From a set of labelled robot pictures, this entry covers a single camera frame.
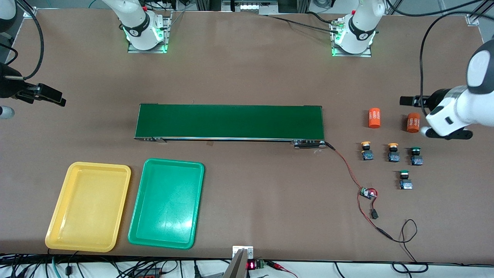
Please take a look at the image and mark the orange cylinder with white print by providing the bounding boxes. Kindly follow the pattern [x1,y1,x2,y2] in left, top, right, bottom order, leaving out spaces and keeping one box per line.
[367,108,382,129]
[406,112,421,133]

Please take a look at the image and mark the green push button switch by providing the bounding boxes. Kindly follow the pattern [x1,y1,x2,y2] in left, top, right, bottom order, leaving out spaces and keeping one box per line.
[399,170,413,190]
[410,146,424,166]

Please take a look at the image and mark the yellow plastic tray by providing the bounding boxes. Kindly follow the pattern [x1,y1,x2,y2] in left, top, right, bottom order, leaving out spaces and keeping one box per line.
[45,161,132,253]

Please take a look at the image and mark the green plastic tray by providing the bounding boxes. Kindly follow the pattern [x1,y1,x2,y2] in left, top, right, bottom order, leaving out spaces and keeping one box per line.
[127,158,205,250]

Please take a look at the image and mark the green conveyor belt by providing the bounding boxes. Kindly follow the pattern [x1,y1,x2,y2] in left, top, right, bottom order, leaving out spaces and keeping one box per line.
[134,103,327,149]

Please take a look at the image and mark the grey lit control box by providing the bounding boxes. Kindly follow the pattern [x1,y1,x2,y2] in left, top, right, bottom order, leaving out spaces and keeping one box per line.
[221,0,279,16]

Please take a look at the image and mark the orange black power strip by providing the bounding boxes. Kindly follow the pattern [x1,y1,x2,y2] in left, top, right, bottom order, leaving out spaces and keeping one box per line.
[131,268,162,278]

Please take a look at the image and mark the red clip lead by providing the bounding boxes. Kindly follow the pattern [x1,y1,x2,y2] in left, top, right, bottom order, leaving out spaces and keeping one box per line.
[266,261,298,278]

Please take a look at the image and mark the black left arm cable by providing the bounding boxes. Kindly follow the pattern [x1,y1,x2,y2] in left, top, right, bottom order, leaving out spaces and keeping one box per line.
[386,0,494,116]

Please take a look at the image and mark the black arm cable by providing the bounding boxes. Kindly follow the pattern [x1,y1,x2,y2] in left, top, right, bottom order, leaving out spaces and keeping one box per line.
[386,0,494,116]
[14,0,45,81]

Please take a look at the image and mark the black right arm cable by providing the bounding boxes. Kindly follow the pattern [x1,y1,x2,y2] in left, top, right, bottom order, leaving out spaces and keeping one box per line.
[14,0,45,81]

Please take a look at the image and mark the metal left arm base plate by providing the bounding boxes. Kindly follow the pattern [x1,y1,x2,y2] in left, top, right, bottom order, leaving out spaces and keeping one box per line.
[331,20,373,58]

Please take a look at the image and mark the aluminium frame profile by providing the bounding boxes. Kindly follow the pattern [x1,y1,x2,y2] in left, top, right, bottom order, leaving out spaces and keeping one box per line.
[22,0,38,18]
[465,0,494,26]

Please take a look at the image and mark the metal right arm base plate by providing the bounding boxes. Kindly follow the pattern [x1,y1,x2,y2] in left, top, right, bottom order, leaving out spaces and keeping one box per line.
[127,12,172,54]

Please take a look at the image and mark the thin black looped cable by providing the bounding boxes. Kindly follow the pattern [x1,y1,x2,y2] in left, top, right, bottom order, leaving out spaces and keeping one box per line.
[390,219,429,274]

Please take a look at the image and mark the black base power cable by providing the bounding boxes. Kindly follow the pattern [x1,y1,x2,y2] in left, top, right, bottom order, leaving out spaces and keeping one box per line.
[266,12,341,34]

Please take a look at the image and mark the small metal table bracket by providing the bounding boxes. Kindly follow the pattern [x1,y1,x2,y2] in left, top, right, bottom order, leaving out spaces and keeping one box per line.
[232,246,254,260]

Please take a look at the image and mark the grey tapered camera post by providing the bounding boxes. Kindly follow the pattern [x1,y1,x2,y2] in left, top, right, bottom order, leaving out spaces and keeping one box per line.
[223,249,248,278]

